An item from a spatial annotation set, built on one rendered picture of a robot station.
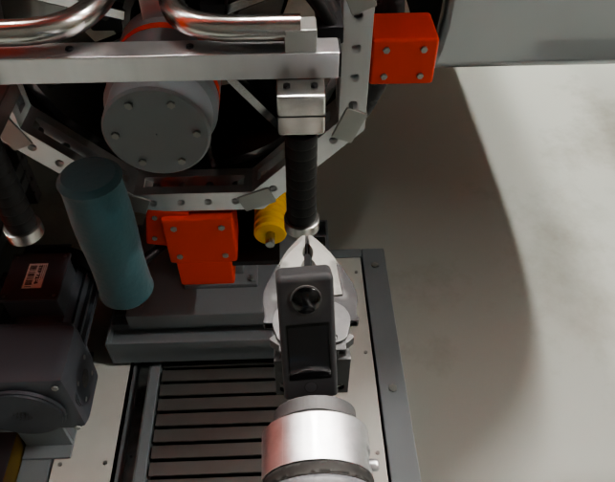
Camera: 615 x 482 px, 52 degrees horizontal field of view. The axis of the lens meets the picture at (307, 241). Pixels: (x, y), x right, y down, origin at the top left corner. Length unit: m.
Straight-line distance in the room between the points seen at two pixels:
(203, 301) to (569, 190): 1.21
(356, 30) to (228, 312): 0.71
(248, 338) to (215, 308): 0.11
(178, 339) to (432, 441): 0.60
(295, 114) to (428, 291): 1.11
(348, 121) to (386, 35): 0.14
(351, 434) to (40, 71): 0.46
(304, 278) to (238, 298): 0.88
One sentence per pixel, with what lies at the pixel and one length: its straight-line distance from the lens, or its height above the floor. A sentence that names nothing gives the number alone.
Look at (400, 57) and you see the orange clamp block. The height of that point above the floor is 0.86.
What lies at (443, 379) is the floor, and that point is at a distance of 1.56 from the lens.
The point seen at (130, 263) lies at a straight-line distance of 1.00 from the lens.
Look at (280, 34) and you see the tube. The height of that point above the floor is 1.00.
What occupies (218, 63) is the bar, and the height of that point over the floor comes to 0.97.
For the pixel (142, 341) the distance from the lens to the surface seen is 1.42.
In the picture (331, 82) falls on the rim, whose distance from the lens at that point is 1.00.
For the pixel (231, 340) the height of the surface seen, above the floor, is 0.17.
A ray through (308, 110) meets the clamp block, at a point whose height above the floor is 0.93.
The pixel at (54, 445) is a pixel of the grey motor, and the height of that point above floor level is 0.09.
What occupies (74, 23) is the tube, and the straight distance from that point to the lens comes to 0.69.
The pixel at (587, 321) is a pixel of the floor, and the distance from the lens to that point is 1.76.
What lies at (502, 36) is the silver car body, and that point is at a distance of 1.09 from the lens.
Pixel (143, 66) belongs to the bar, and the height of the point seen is 0.97.
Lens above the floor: 1.31
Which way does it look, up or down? 47 degrees down
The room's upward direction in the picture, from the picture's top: straight up
